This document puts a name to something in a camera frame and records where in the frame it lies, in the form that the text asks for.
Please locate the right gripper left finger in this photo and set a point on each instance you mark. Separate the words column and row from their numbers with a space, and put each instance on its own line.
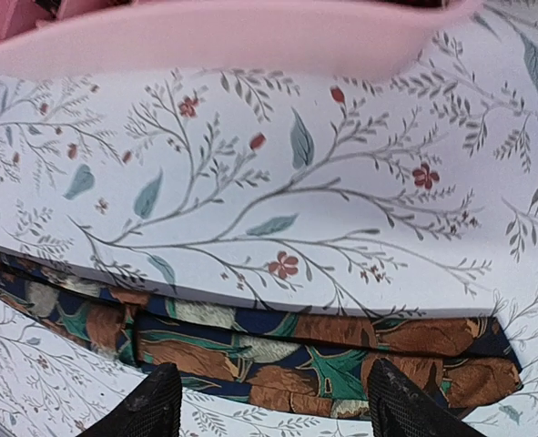
column 153, row 408

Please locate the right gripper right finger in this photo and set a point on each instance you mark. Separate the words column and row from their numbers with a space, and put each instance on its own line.
column 398, row 407

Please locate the brown green patterned tie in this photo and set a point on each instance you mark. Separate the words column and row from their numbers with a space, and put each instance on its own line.
column 294, row 362

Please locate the floral patterned table mat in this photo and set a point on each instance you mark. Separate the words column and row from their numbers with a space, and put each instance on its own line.
column 412, row 197

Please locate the pink divided organizer box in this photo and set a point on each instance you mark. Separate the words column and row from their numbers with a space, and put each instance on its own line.
column 365, row 39

